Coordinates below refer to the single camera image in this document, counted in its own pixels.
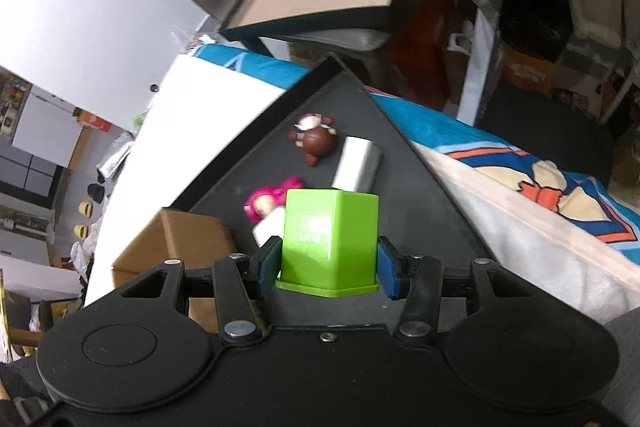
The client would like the pink bear figurine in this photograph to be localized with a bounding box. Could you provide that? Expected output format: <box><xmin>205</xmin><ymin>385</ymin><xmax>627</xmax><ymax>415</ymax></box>
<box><xmin>244</xmin><ymin>176</ymin><xmax>305</xmax><ymax>225</ymax></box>

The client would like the green plastic box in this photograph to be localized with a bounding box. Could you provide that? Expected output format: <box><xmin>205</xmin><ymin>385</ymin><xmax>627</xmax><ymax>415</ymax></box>
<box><xmin>276</xmin><ymin>188</ymin><xmax>378</xmax><ymax>298</ymax></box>

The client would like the brown cardboard box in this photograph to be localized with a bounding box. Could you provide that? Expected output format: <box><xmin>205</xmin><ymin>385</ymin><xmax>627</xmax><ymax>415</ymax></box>
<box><xmin>110</xmin><ymin>208</ymin><xmax>239</xmax><ymax>333</ymax></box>

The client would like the white lavender cube charger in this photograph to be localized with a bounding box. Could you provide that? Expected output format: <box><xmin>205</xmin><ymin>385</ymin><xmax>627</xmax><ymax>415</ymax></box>
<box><xmin>332</xmin><ymin>135</ymin><xmax>382</xmax><ymax>193</ymax></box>

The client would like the white plug adapter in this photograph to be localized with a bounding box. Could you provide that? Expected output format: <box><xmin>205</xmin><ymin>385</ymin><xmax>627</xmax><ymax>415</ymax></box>
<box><xmin>252</xmin><ymin>206</ymin><xmax>285</xmax><ymax>247</ymax></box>

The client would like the black shallow tray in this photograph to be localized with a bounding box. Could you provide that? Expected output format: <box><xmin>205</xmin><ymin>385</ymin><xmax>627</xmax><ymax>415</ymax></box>
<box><xmin>162</xmin><ymin>55</ymin><xmax>497</xmax><ymax>327</ymax></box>

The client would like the cartoon print blue blanket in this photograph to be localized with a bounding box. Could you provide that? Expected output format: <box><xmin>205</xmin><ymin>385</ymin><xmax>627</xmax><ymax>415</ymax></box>
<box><xmin>196</xmin><ymin>44</ymin><xmax>639</xmax><ymax>322</ymax></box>

